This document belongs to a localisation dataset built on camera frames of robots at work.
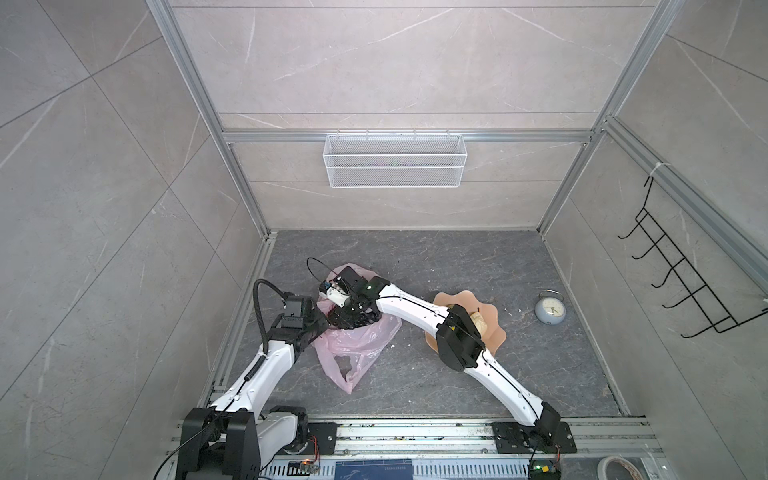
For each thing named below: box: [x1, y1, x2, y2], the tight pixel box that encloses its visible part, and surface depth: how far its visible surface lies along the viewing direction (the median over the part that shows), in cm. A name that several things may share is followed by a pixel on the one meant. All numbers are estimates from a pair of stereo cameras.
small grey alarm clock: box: [534, 288, 566, 325], surface depth 95 cm
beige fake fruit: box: [470, 311, 488, 335], surface depth 90 cm
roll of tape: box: [597, 456, 643, 480], surface depth 70 cm
